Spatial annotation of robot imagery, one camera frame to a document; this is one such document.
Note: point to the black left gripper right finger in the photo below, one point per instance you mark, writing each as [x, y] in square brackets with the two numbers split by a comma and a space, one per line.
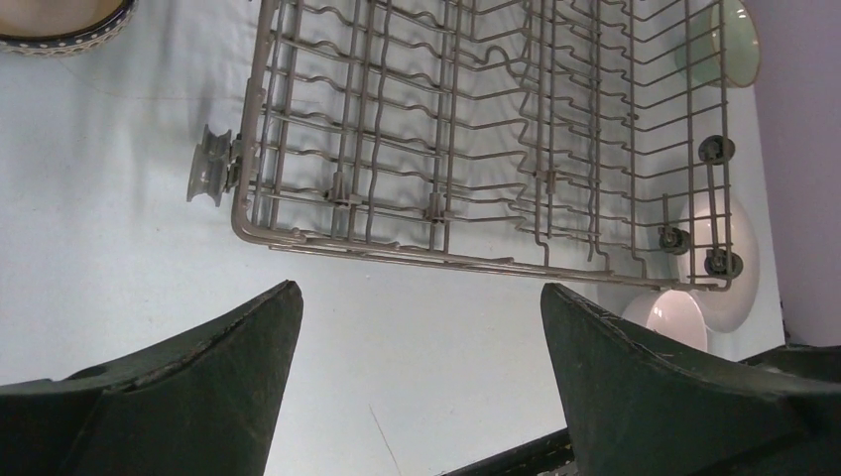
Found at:
[640, 403]

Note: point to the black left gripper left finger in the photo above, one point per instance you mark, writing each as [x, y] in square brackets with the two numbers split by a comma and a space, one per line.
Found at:
[203, 402]

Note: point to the small white bowl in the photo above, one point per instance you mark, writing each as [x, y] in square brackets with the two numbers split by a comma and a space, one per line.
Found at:
[674, 314]

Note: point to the large white plate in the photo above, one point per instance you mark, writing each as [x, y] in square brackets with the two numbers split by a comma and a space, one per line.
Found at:
[724, 260]

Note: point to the green ceramic bowl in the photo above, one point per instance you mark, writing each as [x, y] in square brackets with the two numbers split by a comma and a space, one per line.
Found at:
[720, 45]

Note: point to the brown dotted bowl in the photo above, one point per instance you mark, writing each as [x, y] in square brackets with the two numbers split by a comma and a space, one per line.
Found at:
[62, 28]

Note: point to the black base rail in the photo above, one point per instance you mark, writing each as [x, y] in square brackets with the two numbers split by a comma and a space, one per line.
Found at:
[551, 454]

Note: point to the grey wire dish rack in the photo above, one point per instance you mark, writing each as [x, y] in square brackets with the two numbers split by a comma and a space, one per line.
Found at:
[545, 139]

